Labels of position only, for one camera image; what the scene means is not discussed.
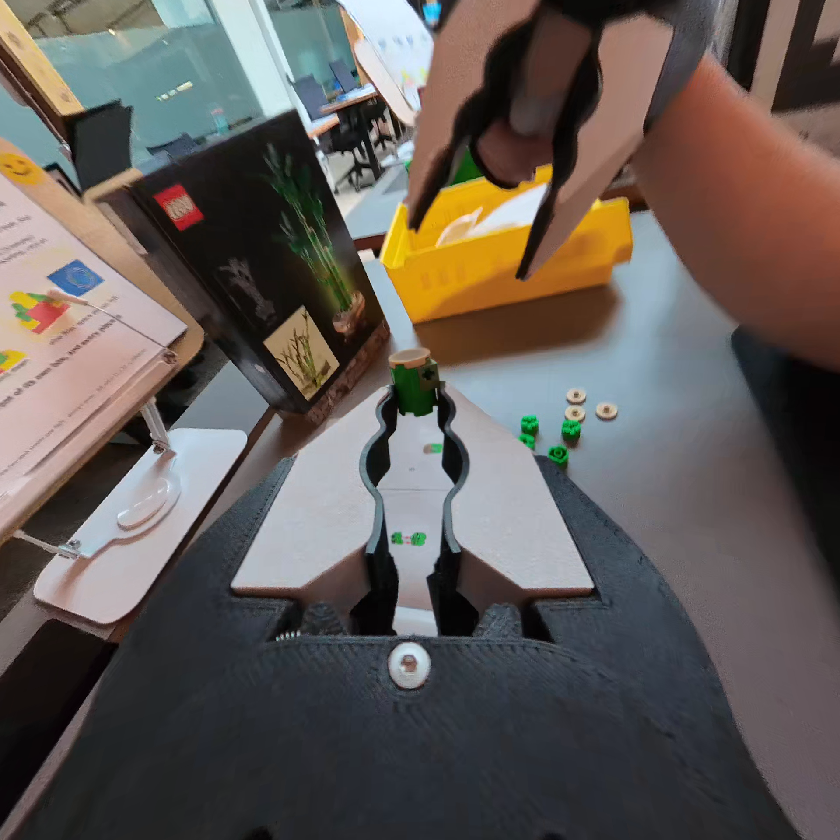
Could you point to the white stand base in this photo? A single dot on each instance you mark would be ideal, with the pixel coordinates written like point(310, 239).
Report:
point(144, 525)

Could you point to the green plastic piece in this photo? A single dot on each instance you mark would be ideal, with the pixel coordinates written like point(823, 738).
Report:
point(464, 167)

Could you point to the yellow plastic bin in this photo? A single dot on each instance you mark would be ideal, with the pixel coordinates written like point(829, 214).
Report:
point(485, 269)

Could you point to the black office chair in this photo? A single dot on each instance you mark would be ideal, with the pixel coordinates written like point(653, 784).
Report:
point(348, 141)
point(308, 92)

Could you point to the building instruction booklet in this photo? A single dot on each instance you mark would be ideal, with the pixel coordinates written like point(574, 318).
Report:
point(413, 512)

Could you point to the green brick stack tan top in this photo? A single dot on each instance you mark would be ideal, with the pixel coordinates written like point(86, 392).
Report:
point(413, 387)

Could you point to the white plastic bag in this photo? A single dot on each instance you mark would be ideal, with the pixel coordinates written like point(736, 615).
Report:
point(499, 216)

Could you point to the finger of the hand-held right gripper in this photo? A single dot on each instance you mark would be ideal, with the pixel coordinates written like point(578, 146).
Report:
point(453, 92)
point(610, 157)

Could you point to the black bamboo picture box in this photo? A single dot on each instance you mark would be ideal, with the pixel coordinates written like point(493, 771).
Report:
point(262, 262)

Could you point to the dark blue clothing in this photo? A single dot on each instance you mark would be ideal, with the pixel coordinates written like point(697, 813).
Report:
point(794, 426)

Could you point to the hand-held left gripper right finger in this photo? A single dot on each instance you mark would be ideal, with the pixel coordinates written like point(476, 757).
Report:
point(518, 518)

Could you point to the person's right forearm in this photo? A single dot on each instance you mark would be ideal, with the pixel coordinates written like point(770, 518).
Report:
point(741, 210)

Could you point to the yellow smiley sticker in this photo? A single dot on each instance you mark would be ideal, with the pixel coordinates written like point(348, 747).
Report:
point(19, 167)

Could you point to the wooden office table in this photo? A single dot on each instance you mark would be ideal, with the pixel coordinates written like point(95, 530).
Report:
point(351, 102)

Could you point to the black plastic panel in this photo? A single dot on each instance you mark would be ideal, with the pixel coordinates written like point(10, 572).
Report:
point(98, 144)

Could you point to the printed instruction sheet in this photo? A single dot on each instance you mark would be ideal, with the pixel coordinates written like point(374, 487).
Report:
point(59, 367)

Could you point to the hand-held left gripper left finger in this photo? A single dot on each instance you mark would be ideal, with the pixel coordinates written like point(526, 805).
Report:
point(308, 518)

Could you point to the person's right hand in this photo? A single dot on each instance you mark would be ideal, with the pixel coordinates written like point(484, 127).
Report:
point(515, 151)

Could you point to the metal page clip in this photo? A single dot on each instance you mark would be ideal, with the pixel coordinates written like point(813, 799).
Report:
point(118, 318)

